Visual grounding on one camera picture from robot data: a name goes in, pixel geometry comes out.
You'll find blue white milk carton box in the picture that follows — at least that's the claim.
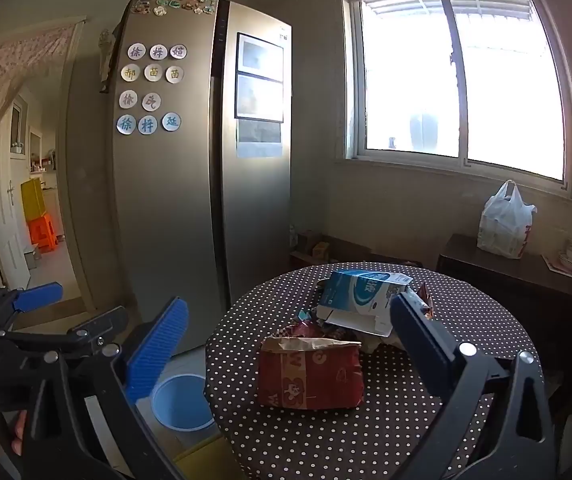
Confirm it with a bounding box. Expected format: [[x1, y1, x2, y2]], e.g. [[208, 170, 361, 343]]
[[316, 270, 413, 338]]

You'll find red brown paper bag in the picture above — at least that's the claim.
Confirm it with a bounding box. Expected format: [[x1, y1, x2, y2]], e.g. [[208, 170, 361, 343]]
[[258, 337, 365, 411]]

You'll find red green snack packet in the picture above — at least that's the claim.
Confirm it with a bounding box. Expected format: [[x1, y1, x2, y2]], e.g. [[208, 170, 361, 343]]
[[284, 310, 331, 338]]

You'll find blue plastic trash bin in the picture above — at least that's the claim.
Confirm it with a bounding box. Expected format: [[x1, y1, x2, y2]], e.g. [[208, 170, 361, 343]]
[[151, 374, 214, 432]]

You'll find person's left hand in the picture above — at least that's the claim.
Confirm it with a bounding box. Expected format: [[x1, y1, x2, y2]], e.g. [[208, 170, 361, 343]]
[[11, 410, 28, 456]]

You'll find orange plastic stool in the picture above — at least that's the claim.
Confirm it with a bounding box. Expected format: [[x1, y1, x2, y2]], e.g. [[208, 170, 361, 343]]
[[28, 212, 58, 252]]

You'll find brown polka dot tablecloth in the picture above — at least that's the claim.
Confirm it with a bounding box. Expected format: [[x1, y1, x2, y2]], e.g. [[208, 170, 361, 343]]
[[205, 262, 543, 479]]

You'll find yellow plastic stool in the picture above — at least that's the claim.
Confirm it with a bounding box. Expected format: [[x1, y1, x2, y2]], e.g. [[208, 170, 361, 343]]
[[21, 179, 47, 222]]

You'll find yellow cloth on chair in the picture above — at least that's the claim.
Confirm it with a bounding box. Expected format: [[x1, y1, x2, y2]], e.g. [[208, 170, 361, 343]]
[[173, 434, 247, 480]]

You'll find dark wooden side cabinet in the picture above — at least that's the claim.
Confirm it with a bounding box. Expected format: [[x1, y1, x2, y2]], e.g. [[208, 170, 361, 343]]
[[437, 234, 572, 376]]

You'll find white door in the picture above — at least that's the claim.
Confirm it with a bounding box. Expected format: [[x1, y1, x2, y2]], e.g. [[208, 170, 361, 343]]
[[0, 110, 30, 289]]

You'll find white plastic shopping bag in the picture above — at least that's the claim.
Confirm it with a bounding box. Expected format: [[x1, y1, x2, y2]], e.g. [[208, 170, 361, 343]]
[[477, 180, 538, 260]]

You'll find small yellow box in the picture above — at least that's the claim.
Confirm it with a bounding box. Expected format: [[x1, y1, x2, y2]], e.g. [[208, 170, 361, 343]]
[[312, 242, 329, 261]]

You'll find silver double-door refrigerator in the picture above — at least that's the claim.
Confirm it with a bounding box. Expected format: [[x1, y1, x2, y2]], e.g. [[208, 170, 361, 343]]
[[62, 0, 291, 354]]

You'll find lace door curtain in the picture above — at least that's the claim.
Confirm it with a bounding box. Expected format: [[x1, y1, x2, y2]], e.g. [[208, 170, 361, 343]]
[[0, 22, 82, 121]]

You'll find white framed window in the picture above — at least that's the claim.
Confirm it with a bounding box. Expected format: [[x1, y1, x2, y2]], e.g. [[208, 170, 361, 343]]
[[343, 0, 572, 200]]

